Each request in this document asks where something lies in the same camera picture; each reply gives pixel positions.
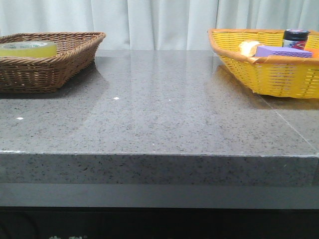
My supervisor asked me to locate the brown wicker basket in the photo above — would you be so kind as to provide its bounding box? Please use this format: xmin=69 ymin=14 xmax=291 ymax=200
xmin=0 ymin=32 xmax=106 ymax=94

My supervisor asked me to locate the yellow woven plastic basket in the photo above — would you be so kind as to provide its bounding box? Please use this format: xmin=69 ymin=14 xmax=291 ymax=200
xmin=208 ymin=28 xmax=319 ymax=99

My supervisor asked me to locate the yellow packing tape roll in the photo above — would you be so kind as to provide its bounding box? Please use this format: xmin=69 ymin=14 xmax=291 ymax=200
xmin=0 ymin=41 xmax=57 ymax=57

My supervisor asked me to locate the orange object in basket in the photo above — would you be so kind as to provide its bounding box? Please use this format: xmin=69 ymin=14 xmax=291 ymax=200
xmin=304 ymin=48 xmax=319 ymax=58

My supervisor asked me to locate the white curtain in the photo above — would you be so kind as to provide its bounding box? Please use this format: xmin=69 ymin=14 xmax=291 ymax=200
xmin=0 ymin=0 xmax=319 ymax=50

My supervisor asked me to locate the purple sponge block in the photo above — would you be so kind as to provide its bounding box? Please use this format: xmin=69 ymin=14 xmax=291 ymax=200
xmin=255 ymin=46 xmax=313 ymax=58

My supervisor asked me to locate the dark jar with label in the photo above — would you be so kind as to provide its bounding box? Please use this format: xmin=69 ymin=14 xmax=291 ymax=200
xmin=282 ymin=29 xmax=310 ymax=50

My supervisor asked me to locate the bread roll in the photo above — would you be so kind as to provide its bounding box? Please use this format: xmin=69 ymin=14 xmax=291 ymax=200
xmin=239 ymin=40 xmax=261 ymax=57

